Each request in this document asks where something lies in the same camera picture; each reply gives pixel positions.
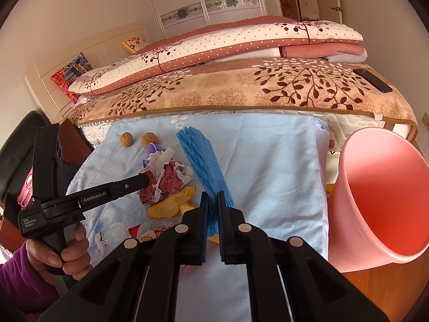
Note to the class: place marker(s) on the cream wooden bed frame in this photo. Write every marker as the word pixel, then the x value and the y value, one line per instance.
pixel 100 47

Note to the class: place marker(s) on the brown cardboard box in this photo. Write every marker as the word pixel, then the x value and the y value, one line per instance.
pixel 75 144

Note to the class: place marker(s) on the pink plastic bucket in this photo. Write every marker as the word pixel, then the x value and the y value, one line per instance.
pixel 378 191

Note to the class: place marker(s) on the gold wall socket plate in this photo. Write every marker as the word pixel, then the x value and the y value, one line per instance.
pixel 425 118

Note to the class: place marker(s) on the colourful patchwork pillow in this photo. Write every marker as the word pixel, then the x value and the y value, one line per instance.
pixel 72 72

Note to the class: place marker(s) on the purple face mask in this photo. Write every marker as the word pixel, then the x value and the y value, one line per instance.
pixel 152 149

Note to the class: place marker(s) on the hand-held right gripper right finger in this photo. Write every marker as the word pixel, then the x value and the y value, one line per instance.
pixel 222 245

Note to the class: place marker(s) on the maroon paper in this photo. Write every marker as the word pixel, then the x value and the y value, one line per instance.
pixel 167 184

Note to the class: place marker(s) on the light blue cloth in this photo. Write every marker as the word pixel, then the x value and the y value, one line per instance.
pixel 268 174

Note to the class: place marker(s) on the red clear snack wrapper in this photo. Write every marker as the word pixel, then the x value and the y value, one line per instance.
pixel 144 233

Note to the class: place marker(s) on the blue foam fruit net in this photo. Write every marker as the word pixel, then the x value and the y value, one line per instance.
pixel 201 161

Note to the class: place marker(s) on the person's left hand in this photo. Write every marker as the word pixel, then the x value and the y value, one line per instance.
pixel 75 258

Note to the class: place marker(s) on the dotted floral folded quilt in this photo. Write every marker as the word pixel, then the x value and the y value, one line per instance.
pixel 218 45

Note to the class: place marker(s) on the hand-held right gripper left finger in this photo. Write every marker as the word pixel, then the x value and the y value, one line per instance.
pixel 202 246

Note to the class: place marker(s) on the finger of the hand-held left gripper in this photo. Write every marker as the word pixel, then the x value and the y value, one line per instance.
pixel 134 182

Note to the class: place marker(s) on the black chair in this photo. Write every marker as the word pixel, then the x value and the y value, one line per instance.
pixel 16 147

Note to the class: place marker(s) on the walnut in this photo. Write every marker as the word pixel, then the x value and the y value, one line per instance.
pixel 149 139
pixel 126 140

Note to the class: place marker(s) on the black smartphone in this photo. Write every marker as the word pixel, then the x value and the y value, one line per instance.
pixel 373 80

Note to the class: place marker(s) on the pink patterned cloth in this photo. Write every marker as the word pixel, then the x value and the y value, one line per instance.
pixel 26 191

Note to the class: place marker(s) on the yellow floral pillow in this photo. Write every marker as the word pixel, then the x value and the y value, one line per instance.
pixel 134 44

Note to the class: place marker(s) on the beige leaf-print blanket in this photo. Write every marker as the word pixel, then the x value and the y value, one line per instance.
pixel 234 87

